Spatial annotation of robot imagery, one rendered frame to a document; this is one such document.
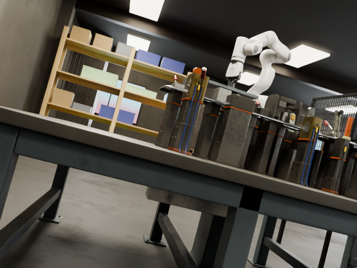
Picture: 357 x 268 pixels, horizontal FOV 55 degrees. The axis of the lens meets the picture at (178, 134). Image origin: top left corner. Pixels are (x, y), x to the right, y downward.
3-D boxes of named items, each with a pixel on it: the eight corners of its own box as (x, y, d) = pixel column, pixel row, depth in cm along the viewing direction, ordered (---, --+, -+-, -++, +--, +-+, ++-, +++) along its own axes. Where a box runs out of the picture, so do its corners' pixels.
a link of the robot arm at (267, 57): (255, 107, 234) (236, 104, 245) (262, 115, 243) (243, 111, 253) (280, 45, 243) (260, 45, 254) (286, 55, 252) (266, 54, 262)
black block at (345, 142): (333, 194, 172) (347, 137, 173) (321, 190, 181) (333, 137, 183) (342, 196, 173) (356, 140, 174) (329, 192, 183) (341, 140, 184)
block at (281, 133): (267, 175, 186) (280, 124, 187) (261, 173, 192) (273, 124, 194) (273, 177, 187) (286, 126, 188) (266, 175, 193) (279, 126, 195)
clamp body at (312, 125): (299, 185, 165) (316, 116, 166) (286, 181, 176) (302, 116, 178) (311, 188, 166) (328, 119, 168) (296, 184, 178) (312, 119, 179)
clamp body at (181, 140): (173, 152, 146) (195, 70, 147) (166, 149, 159) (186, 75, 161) (192, 157, 148) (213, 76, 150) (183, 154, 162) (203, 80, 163)
